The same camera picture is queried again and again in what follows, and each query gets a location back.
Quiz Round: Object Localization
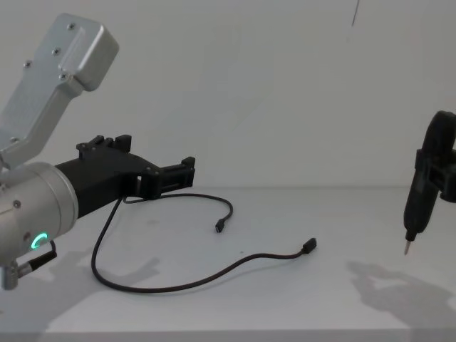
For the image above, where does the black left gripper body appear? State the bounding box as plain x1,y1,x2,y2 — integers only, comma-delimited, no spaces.
55,150,158,222

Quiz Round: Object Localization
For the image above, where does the white curtain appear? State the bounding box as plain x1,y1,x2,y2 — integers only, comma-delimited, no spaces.
0,0,456,189

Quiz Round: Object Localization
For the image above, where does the white table cloth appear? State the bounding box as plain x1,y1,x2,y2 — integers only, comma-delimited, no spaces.
0,185,456,342

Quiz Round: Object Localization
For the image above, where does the thin black cable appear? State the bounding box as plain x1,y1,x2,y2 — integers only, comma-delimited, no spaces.
90,192,318,295

